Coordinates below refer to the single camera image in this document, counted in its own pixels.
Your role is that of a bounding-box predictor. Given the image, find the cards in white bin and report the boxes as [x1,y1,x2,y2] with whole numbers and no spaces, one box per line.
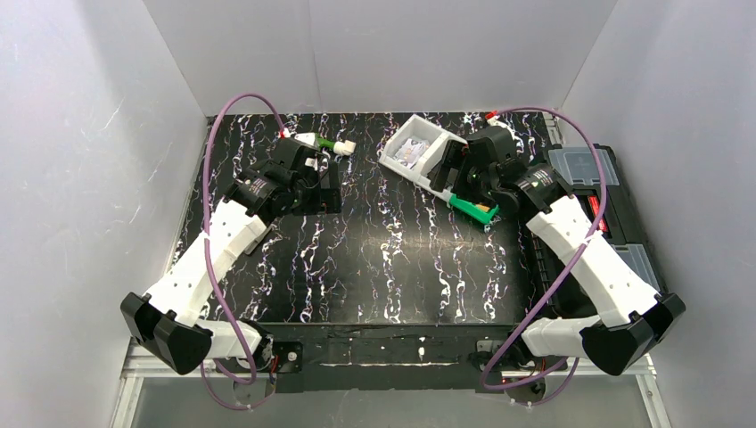
[392,137,431,169]

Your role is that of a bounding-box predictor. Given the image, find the aluminium frame rail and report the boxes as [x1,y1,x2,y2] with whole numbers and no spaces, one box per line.
[111,336,670,427]

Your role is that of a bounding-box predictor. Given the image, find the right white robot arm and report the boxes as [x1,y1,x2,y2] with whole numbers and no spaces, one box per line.
[431,126,686,375]

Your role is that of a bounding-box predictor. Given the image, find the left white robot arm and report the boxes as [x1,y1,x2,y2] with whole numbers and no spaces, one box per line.
[120,138,341,375]

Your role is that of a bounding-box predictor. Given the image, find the white two-compartment bin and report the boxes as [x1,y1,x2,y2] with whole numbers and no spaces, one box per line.
[379,114,464,202]

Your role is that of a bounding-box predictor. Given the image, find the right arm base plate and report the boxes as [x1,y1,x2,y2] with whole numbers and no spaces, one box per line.
[469,339,571,374]

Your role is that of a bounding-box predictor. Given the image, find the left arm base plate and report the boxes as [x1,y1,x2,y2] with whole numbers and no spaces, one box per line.
[251,340,303,374]

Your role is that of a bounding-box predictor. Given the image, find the black tool box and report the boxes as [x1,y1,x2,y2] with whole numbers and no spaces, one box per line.
[523,144,669,318]

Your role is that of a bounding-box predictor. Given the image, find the green plastic bin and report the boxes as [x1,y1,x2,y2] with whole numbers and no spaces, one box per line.
[448,194,499,225]

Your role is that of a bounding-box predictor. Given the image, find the green white pipe fitting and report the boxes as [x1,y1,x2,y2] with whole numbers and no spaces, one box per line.
[294,133,356,156]

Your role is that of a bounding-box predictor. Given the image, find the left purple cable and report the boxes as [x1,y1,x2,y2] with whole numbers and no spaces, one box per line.
[199,92,288,412]

